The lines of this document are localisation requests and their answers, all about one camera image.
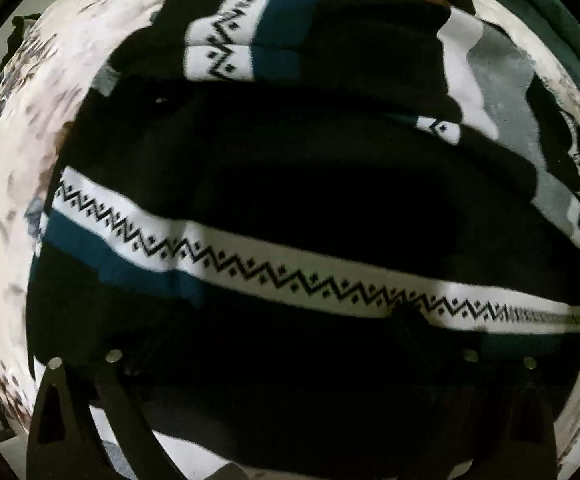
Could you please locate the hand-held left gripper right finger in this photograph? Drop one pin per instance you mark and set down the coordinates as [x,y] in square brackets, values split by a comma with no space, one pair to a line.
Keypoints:
[419,342]

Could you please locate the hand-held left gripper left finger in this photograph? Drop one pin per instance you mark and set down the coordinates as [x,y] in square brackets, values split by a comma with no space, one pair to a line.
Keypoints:
[125,396]

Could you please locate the black striped knit sweater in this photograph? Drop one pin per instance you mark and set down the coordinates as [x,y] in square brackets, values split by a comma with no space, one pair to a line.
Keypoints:
[270,270]

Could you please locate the floral bed sheet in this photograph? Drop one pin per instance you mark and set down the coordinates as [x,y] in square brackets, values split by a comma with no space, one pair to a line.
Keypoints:
[20,160]

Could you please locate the dark green blanket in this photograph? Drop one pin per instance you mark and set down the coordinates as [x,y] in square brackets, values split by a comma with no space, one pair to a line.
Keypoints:
[544,10]

